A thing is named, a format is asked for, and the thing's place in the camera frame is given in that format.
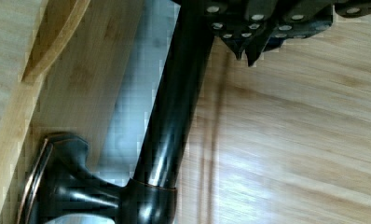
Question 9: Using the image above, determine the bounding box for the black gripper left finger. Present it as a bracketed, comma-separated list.
[171, 0, 280, 61]

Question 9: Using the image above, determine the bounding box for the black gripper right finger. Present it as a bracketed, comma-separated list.
[245, 0, 371, 66]

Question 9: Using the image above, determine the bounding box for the wooden drawer with black handle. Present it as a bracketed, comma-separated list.
[0, 0, 213, 224]

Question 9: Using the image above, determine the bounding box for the bamboo cutting board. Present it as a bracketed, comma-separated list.
[175, 16, 371, 224]

